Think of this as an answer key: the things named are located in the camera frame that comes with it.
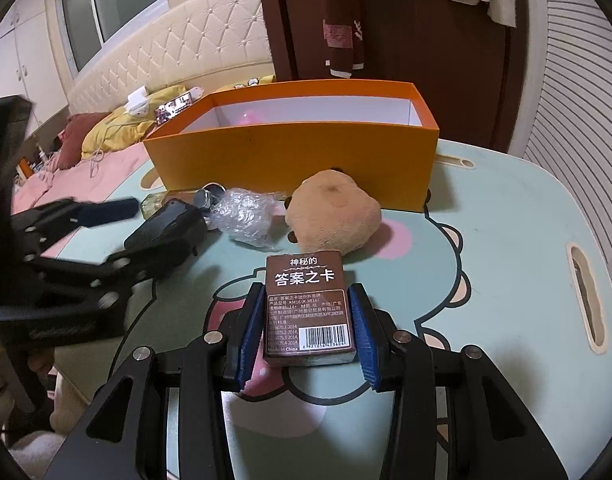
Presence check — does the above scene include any tan plush toy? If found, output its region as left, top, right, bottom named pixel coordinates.
left=284, top=169, right=383, bottom=253

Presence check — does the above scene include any white charging cable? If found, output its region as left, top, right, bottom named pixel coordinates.
left=88, top=110, right=137, bottom=180

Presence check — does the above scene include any clear plastic wrap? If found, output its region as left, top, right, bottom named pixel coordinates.
left=206, top=187, right=287, bottom=251

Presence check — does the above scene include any person's cream clothed body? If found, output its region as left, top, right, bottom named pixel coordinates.
left=8, top=430, right=67, bottom=480

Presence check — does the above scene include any smartphone with lit screen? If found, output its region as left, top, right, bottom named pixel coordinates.
left=153, top=92, right=194, bottom=126

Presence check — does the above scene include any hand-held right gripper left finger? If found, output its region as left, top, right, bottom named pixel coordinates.
left=43, top=282, right=267, bottom=480

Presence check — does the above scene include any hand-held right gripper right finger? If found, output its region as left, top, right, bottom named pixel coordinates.
left=348, top=282, right=569, bottom=480

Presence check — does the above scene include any yellow garment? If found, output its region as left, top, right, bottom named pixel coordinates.
left=81, top=85, right=197, bottom=161

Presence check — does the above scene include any white charger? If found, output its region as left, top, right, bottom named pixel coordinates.
left=125, top=86, right=152, bottom=117

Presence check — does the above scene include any gold perfume bottle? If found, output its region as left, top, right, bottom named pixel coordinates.
left=140, top=187, right=207, bottom=220

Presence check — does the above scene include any dark brown door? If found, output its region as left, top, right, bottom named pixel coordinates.
left=253, top=0, right=529, bottom=153

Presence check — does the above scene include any orange cardboard box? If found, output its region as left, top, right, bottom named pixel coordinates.
left=142, top=80, right=441, bottom=213

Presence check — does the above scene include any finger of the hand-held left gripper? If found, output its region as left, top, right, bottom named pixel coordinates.
left=11, top=197, right=140, bottom=247
left=23, top=250, right=159, bottom=312

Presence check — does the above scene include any white slatted closet door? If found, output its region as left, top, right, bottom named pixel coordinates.
left=506, top=0, right=612, bottom=301

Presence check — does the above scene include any cream tufted headboard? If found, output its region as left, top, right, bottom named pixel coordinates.
left=66, top=0, right=277, bottom=121

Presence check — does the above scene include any dark red pillow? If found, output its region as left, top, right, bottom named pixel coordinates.
left=60, top=112, right=109, bottom=156

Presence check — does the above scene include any pink blanket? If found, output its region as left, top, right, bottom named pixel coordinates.
left=11, top=125, right=152, bottom=216

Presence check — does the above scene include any brown pink striped scarf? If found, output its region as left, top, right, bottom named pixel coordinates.
left=313, top=0, right=367, bottom=78

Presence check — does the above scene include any window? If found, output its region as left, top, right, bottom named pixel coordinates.
left=53, top=0, right=168, bottom=75

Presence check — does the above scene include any cream wardrobe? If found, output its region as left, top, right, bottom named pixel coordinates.
left=0, top=0, right=69, bottom=141

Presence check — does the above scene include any brown card box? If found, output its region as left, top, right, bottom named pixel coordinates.
left=262, top=250, right=359, bottom=368

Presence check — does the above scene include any mint cartoon desktop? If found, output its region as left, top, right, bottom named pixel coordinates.
left=16, top=130, right=612, bottom=480

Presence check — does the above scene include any small round metal object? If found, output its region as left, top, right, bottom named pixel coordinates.
left=192, top=182, right=228, bottom=211

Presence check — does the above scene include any black case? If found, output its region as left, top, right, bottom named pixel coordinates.
left=123, top=199, right=208, bottom=267

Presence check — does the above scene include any yellow cartoon pillow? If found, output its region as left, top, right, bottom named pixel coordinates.
left=228, top=75, right=277, bottom=91

